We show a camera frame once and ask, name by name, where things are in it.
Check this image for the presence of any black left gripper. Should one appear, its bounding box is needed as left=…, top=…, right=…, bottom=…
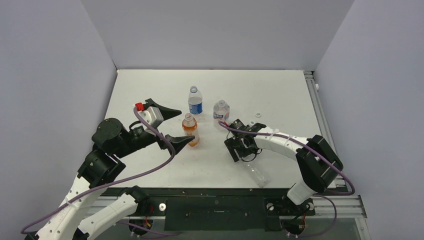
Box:
left=115, top=99, right=195, bottom=158

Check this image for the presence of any orange drink bottle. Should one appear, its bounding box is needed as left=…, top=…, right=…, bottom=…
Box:
left=182, top=113, right=200, bottom=147

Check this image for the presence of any blue label water bottle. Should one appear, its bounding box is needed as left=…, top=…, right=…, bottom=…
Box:
left=188, top=85, right=203, bottom=115

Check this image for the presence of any white blue label bottle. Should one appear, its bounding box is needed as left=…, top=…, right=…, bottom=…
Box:
left=213, top=99, right=230, bottom=122

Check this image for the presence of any clear plastic bottle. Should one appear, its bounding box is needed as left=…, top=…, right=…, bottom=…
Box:
left=246, top=161, right=270, bottom=188

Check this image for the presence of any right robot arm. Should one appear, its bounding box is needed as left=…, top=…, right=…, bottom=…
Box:
left=219, top=119, right=344, bottom=214

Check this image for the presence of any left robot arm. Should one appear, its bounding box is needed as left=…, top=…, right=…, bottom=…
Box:
left=22, top=99, right=192, bottom=240

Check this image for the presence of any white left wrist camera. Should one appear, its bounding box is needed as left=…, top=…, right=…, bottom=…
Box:
left=135, top=102, right=164, bottom=130

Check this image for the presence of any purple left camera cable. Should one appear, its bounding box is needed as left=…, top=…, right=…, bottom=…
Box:
left=20, top=106, right=176, bottom=235

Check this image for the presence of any purple camera cable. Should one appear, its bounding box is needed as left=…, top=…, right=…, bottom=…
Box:
left=217, top=120, right=356, bottom=197
left=20, top=106, right=176, bottom=235

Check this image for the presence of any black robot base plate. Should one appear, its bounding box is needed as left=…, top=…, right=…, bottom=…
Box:
left=99, top=187, right=316, bottom=233

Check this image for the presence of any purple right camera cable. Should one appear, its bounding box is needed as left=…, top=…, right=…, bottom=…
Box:
left=217, top=120, right=356, bottom=197

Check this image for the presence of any aluminium table edge rail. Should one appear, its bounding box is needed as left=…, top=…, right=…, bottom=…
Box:
left=303, top=70, right=371, bottom=240

